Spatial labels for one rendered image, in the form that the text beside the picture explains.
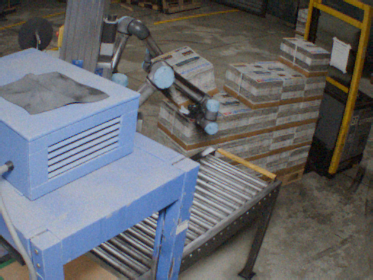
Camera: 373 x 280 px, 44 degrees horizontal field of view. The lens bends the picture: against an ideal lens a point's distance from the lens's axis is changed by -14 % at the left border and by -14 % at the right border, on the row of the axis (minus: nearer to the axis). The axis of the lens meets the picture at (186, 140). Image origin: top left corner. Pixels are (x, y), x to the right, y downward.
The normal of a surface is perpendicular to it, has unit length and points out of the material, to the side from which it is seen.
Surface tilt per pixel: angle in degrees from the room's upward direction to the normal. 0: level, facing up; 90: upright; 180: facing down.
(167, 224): 90
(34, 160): 90
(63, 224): 0
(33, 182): 90
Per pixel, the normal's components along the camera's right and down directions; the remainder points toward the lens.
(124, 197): 0.15, -0.88
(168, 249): -0.59, 0.29
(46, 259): 0.79, 0.38
